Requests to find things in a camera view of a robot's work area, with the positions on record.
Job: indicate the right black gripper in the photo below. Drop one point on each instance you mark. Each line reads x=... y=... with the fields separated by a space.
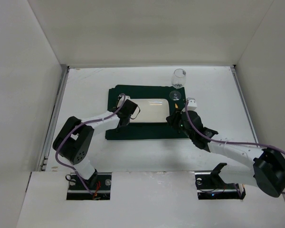
x=173 y=119

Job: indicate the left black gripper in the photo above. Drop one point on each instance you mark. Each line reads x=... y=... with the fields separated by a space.
x=121 y=121

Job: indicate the white rectangular plate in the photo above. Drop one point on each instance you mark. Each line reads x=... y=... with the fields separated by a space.
x=150 y=111

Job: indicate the dark green cloth placemat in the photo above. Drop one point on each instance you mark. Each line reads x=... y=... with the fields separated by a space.
x=144 y=131

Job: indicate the clear wine glass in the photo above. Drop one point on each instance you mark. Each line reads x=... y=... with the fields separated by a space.
x=178 y=81

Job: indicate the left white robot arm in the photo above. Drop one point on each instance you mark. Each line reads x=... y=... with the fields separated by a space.
x=74 y=139

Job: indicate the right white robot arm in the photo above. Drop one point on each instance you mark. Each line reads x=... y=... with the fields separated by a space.
x=261 y=166

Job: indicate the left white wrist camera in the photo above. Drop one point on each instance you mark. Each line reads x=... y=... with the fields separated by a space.
x=121 y=100

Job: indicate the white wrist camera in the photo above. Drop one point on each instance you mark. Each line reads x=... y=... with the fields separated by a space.
x=192 y=104
x=121 y=100

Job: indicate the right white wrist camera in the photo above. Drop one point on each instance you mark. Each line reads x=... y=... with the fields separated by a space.
x=192 y=104

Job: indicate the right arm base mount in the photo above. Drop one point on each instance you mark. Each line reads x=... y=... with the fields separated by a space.
x=211 y=187

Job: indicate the right aluminium table rail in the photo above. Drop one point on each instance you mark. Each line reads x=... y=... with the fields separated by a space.
x=234 y=73

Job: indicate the aluminium table rail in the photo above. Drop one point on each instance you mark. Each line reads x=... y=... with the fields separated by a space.
x=53 y=120
x=234 y=73

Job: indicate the left aluminium table rail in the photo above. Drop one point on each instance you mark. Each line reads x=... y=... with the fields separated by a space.
x=53 y=120

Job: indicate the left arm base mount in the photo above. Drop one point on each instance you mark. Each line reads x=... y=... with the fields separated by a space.
x=99 y=189

